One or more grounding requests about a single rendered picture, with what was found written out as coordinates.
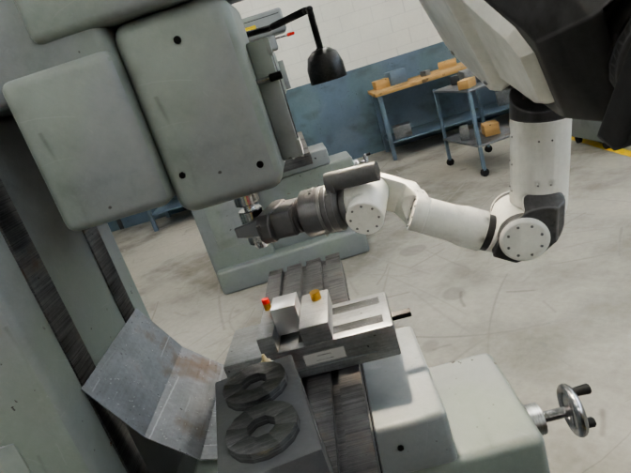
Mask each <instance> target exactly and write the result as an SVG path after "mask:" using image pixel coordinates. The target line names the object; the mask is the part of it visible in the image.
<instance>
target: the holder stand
mask: <svg viewBox="0 0 631 473"><path fill-rule="evenodd" d="M215 389H216V422H217V454H218V473H333V470H332V467H331V462H330V459H329V456H328V453H327V451H326V448H325V445H324V442H323V439H322V437H321V434H320V432H319V429H318V427H317V424H316V419H315V416H314V414H313V411H312V408H311V406H310V404H309V401H308V398H307V395H306V392H305V390H304V387H303V385H302V382H301V379H300V375H299V372H298V369H297V367H296V364H295V361H294V359H293V357H292V356H291V355H287V356H285V357H282V358H279V359H276V360H273V361H263V362H259V363H256V364H252V365H250V366H248V367H246V368H244V369H242V370H240V371H238V372H237V373H236V374H234V375H233V376H230V377H228V378H225V379H223V380H221V381H218V382H216V384H215Z"/></svg>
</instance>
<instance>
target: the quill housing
mask: <svg viewBox="0 0 631 473"><path fill-rule="evenodd" d="M115 42H116V46H117V49H118V50H119V53H120V55H121V58H122V60H123V63H124V65H125V68H126V70H127V72H128V74H129V77H130V79H131V83H132V86H133V88H134V91H135V93H136V96H137V98H138V100H139V102H140V105H141V107H142V110H143V112H144V115H145V117H146V122H147V124H148V126H149V128H150V131H151V133H152V136H153V138H154V141H155V143H156V146H157V148H158V150H159V152H160V155H161V157H162V161H163V164H164V166H165V169H166V171H167V174H168V175H169V178H170V180H171V183H172V185H173V188H174V190H175V193H176V195H177V199H178V200H179V202H180V204H181V205H182V206H183V207H184V208H186V209H188V210H192V211H195V210H200V209H203V208H207V207H210V206H216V205H218V204H221V203H225V202H228V201H231V200H235V199H238V198H240V197H244V196H247V195H250V194H254V193H257V192H260V191H265V190H268V189H271V188H273V187H275V186H277V185H278V184H279V183H280V181H281V179H282V177H283V172H284V167H285V160H283V159H282V156H281V153H280V150H279V147H278V145H277V142H276V138H275V135H274V132H273V129H272V126H271V124H270V121H269V116H268V112H267V109H266V106H265V103H264V101H263V98H262V95H261V92H260V89H259V85H258V84H257V83H256V77H255V74H254V69H253V66H252V63H251V59H250V56H249V54H248V51H247V48H246V44H247V43H249V40H248V37H247V34H246V31H245V27H244V24H243V21H242V19H241V16H240V14H239V12H238V11H237V9H236V8H234V7H233V6H232V5H231V4H229V3H228V2H227V1H225V0H192V1H190V2H187V3H184V4H181V5H178V6H175V7H172V8H168V9H165V10H162V11H159V12H156V13H153V14H149V15H146V16H144V17H141V18H138V19H135V20H132V21H129V22H126V23H123V24H121V25H120V26H119V27H118V29H117V30H116V33H115Z"/></svg>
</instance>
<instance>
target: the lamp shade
mask: <svg viewBox="0 0 631 473"><path fill-rule="evenodd" d="M307 72H308V76H309V79H310V83H311V85H316V84H323V83H325V82H328V81H331V80H335V79H338V78H340V77H343V76H346V68H345V64H344V61H343V59H342V57H341V56H340V54H339V53H338V52H337V50H335V49H333V48H331V47H325V46H324V47H320V48H317V49H315V51H313V52H312V53H311V54H310V56H309V57H308V59H307Z"/></svg>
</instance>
